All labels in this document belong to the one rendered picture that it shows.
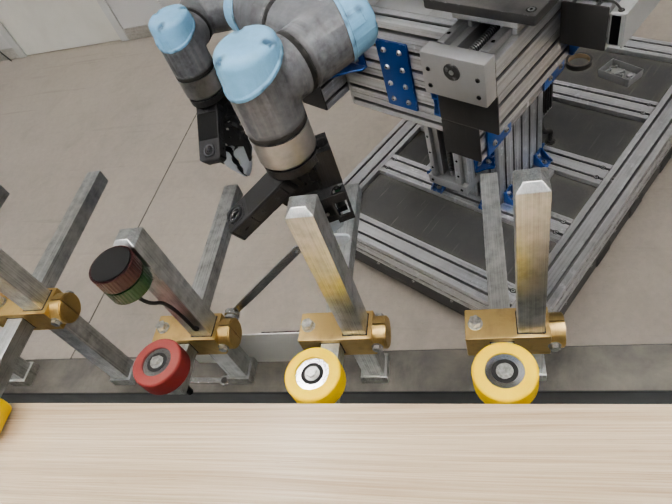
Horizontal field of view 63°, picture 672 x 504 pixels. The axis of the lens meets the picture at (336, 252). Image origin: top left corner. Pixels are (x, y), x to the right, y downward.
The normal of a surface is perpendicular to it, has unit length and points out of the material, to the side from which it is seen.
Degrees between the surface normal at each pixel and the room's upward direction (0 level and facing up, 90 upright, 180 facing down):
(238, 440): 0
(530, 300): 90
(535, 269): 90
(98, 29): 90
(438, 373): 0
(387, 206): 0
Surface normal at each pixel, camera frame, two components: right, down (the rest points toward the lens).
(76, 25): -0.18, 0.80
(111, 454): -0.26, -0.61
